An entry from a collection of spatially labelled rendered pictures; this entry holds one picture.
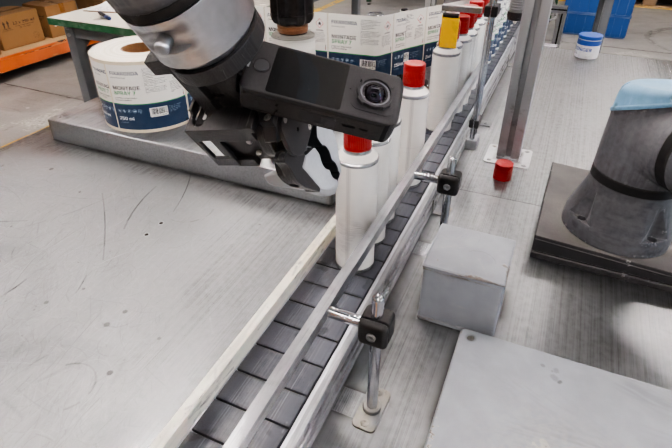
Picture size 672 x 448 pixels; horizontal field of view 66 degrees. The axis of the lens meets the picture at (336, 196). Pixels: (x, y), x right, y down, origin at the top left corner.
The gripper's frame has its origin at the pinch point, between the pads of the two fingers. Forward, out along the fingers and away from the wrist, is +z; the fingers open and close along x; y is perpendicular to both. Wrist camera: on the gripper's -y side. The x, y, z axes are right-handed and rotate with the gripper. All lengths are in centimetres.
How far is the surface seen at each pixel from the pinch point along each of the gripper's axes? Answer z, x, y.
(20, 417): 4.6, 26.7, 32.5
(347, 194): 10.1, -3.8, 3.0
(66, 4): 161, -259, 357
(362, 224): 14.1, -1.9, 2.0
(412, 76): 17.5, -27.8, 0.0
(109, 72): 15, -32, 59
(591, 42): 94, -103, -30
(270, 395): -0.2, 20.2, 1.5
